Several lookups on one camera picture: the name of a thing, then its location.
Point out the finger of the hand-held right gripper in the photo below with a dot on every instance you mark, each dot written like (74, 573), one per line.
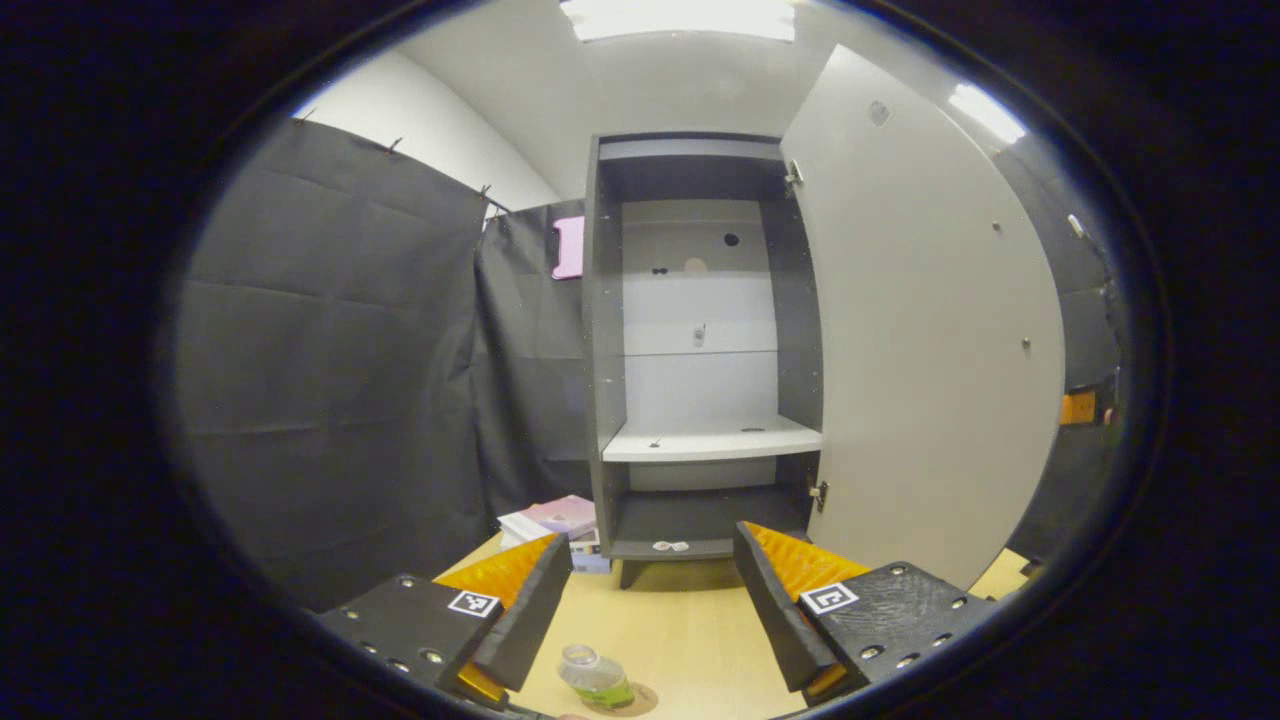
(1078, 407)

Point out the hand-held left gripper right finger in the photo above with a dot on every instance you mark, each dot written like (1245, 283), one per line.
(775, 620)

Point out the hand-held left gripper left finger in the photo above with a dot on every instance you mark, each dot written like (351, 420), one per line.
(530, 620)

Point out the clear bottle green label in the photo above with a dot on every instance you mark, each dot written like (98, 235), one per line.
(595, 680)

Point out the round brown coaster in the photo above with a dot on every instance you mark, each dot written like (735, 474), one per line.
(645, 697)

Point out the grey cabinet door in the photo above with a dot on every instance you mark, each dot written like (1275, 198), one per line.
(930, 350)

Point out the dark grey cabinet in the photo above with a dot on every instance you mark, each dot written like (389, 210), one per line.
(600, 350)

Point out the metal door hinge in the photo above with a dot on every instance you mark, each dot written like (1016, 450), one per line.
(793, 175)
(818, 492)

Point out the white cabinet shelf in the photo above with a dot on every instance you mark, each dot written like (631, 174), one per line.
(700, 440)

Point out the blue box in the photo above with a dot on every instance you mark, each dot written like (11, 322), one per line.
(590, 558)

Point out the pink and white book stack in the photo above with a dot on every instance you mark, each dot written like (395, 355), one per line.
(560, 517)

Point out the small clear plastic piece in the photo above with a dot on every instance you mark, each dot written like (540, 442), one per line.
(670, 546)

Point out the small ceiling light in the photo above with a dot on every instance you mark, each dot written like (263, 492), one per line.
(1075, 225)

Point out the black backdrop cloth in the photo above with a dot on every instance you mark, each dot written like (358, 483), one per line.
(330, 400)

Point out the ceiling strip light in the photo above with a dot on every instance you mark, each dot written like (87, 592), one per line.
(985, 112)

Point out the large ceiling light panel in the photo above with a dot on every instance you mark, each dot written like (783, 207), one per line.
(680, 18)

